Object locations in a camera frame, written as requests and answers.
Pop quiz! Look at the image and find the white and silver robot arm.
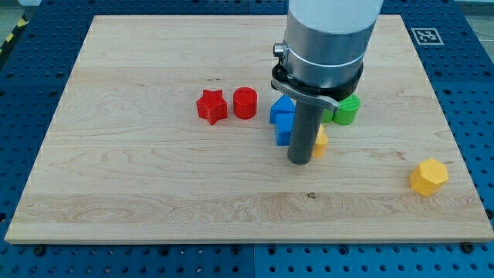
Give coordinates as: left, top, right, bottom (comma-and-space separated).
271, 0, 384, 112

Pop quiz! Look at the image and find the yellow heart block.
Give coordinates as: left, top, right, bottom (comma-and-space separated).
312, 124, 329, 158

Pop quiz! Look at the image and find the red cylinder block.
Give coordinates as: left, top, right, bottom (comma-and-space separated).
233, 87, 258, 120

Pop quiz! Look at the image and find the blue cube block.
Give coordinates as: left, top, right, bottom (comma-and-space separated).
275, 113, 294, 146

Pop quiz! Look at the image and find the red star block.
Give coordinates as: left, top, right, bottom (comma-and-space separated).
196, 90, 228, 125

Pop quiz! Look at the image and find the blue pentagon block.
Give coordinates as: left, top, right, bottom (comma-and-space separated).
269, 95, 296, 124

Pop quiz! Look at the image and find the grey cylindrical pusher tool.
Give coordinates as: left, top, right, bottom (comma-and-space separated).
287, 101, 323, 165

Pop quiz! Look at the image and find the small green block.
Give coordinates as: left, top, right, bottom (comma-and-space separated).
321, 110, 333, 124

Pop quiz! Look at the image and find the wooden board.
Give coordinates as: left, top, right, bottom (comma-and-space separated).
5, 15, 493, 244

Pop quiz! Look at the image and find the green cylinder block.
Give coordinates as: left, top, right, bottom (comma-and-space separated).
333, 95, 360, 125

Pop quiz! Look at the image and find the yellow hexagon block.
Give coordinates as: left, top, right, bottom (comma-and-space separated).
409, 158, 449, 197

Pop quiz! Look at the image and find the white fiducial marker tag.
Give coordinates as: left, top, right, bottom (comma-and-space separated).
411, 27, 444, 46

